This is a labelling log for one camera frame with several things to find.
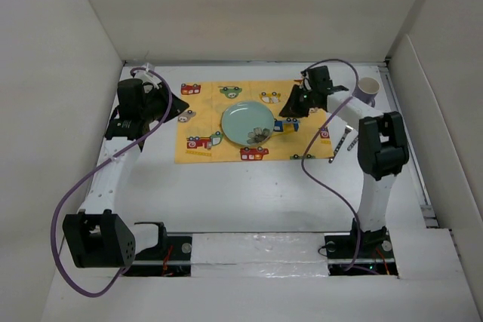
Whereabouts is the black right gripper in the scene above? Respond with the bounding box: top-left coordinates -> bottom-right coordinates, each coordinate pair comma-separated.
280,84 -> 318,118

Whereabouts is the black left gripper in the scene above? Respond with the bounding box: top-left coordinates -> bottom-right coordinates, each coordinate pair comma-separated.
140,82 -> 188,124

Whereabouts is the yellow car print cloth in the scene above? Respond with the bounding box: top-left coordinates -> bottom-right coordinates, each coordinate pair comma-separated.
175,80 -> 328,164

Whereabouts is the green floral plate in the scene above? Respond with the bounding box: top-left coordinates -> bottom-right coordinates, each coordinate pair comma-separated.
221,101 -> 275,146

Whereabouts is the metal fork black handle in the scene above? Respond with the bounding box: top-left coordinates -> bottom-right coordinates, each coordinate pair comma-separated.
328,126 -> 352,164

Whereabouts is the metal spoon black handle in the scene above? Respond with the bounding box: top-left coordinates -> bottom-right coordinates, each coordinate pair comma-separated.
347,137 -> 358,152

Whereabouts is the purple mug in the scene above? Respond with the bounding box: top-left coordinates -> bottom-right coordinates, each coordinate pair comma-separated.
352,77 -> 380,107

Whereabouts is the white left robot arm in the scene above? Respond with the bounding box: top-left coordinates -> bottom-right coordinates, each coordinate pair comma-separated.
63,74 -> 189,268

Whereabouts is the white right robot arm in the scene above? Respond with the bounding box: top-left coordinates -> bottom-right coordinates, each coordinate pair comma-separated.
279,66 -> 409,257

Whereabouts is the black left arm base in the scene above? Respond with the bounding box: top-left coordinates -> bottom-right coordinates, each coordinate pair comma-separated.
123,234 -> 192,278

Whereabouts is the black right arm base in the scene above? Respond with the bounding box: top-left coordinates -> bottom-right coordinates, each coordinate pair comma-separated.
318,232 -> 398,276

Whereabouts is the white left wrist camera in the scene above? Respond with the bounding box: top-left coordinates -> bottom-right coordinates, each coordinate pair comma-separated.
130,64 -> 158,87

